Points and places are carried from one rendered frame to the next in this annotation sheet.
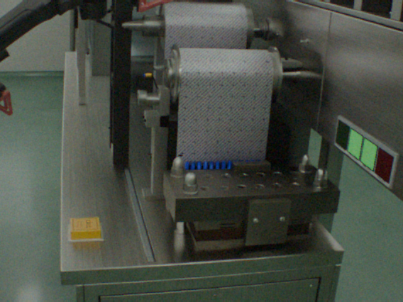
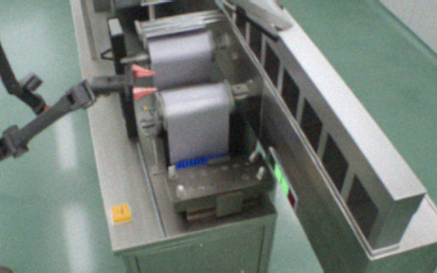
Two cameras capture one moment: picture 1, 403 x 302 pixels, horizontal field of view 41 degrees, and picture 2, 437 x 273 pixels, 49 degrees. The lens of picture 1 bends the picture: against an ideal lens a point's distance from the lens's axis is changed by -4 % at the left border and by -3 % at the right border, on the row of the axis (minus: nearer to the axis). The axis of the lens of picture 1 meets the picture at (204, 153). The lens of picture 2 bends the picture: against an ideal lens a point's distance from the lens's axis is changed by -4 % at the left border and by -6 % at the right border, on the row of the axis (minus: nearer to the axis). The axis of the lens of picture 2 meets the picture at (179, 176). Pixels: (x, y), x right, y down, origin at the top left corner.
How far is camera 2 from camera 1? 90 cm
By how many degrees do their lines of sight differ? 27
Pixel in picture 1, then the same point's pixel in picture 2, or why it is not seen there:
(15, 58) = not seen: outside the picture
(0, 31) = (46, 121)
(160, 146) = (159, 147)
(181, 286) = (181, 245)
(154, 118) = (153, 135)
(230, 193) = (206, 192)
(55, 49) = not seen: outside the picture
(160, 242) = (167, 217)
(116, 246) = (140, 225)
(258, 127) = (222, 135)
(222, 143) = (199, 148)
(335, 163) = not seen: hidden behind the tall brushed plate
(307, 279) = (256, 228)
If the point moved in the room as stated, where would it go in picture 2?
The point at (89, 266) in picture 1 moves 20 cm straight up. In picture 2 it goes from (128, 245) to (120, 211)
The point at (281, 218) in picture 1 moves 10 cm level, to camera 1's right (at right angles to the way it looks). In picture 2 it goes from (237, 202) to (264, 202)
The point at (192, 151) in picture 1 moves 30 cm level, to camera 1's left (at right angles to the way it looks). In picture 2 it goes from (180, 154) to (104, 157)
